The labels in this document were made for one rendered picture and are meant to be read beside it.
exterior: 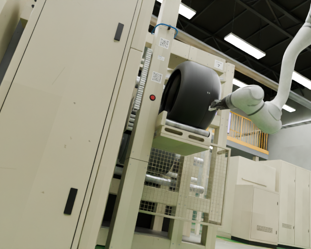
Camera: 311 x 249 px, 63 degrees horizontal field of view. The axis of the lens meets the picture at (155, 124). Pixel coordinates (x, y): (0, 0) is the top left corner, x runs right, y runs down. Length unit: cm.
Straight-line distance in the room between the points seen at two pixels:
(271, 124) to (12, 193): 112
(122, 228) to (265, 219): 518
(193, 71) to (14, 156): 125
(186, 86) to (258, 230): 504
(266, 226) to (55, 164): 600
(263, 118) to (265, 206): 526
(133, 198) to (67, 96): 91
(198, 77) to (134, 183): 80
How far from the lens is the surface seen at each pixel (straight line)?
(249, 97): 126
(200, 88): 169
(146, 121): 168
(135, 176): 161
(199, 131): 174
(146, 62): 185
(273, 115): 135
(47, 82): 89
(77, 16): 101
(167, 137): 160
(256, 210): 629
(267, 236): 659
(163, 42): 197
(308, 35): 153
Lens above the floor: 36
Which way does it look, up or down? 18 degrees up
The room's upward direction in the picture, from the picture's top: 12 degrees clockwise
